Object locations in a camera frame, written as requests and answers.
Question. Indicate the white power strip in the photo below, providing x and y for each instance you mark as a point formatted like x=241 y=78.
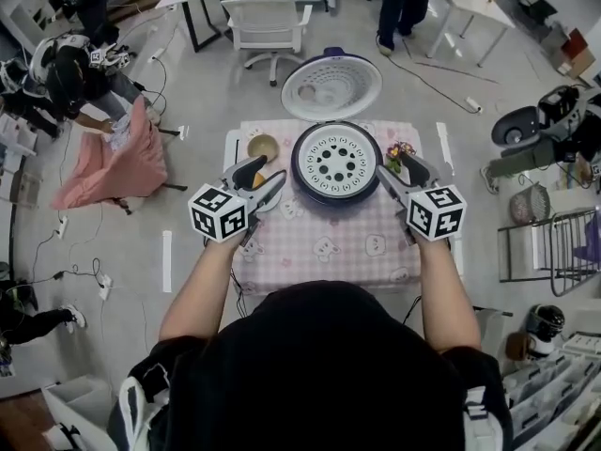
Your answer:
x=105 y=287
x=474 y=104
x=62 y=226
x=157 y=54

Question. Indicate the person's left forearm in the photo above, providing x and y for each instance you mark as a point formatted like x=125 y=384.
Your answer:
x=202 y=289

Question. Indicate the white perforated steamer tray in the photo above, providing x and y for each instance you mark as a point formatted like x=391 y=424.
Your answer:
x=335 y=146

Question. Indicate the white tape strip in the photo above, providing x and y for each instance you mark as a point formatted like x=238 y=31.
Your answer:
x=167 y=261
x=444 y=146
x=183 y=132

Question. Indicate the white office chair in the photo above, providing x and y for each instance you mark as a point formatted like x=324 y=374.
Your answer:
x=263 y=21

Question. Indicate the person's black shirt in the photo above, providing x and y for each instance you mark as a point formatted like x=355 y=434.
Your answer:
x=319 y=369

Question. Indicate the black metal pot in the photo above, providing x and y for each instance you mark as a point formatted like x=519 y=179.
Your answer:
x=296 y=158

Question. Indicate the black and white helmet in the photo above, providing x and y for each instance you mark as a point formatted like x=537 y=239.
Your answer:
x=545 y=322

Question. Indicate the small potted flower plant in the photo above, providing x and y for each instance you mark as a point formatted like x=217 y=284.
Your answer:
x=396 y=150

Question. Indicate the brown bag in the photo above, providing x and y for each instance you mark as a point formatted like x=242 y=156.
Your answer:
x=519 y=346

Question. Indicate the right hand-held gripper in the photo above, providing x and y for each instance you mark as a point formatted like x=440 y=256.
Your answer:
x=436 y=212

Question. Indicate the orange round food item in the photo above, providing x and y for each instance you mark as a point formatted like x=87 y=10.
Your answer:
x=257 y=180

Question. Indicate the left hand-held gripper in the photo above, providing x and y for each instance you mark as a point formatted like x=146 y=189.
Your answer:
x=218 y=214

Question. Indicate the person's right forearm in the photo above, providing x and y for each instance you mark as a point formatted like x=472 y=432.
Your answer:
x=446 y=294

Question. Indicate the pink cloth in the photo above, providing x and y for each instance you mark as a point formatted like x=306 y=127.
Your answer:
x=122 y=162

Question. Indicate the beige bowl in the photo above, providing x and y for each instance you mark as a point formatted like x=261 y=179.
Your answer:
x=263 y=148

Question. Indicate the grey round appliance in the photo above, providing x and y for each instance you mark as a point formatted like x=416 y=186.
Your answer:
x=514 y=127

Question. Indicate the row of grey storage bins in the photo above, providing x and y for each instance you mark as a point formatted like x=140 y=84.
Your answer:
x=554 y=393

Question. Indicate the stack of cardboard boxes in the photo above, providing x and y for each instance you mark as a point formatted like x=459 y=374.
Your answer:
x=573 y=52

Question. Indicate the white storage box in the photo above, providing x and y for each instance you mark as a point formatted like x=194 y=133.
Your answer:
x=77 y=407

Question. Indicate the dark blue rice cooker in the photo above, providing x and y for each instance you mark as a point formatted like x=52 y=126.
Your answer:
x=338 y=87

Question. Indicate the pink checked tablecloth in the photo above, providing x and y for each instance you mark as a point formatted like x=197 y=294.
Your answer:
x=338 y=233

